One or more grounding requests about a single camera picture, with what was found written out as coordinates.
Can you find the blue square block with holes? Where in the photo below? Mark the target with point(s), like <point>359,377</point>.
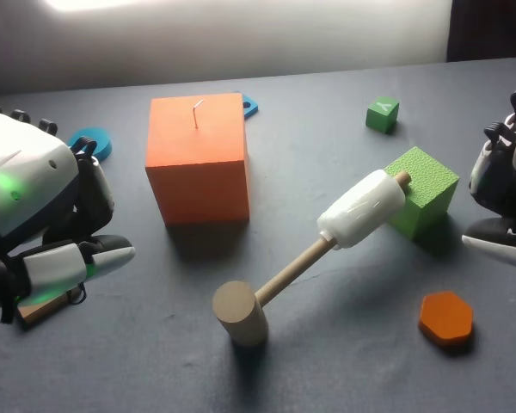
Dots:
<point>250,107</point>

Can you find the large green textured cube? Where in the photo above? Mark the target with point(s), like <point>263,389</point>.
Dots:
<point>425,180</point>

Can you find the orange hexagon block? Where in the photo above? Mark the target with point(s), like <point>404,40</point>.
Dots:
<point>446,316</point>

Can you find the blue round disc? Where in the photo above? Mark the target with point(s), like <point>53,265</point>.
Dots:
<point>103,142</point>

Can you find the wooden mallet with white grip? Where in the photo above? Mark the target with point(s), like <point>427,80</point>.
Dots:
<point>361,211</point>

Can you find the grey table cloth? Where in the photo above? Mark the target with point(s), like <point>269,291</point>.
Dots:
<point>155,370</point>

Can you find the large orange cube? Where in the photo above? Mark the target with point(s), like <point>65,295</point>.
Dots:
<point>198,189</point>

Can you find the thin metal nail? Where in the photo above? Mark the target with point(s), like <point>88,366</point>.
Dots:
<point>195,115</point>

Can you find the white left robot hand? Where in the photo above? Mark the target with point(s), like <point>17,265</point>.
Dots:
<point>30,172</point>

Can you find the dark curtain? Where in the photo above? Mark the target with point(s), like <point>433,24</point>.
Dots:
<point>490,30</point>

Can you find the brown wooden rectangular block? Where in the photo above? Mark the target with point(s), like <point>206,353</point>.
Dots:
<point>38,312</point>

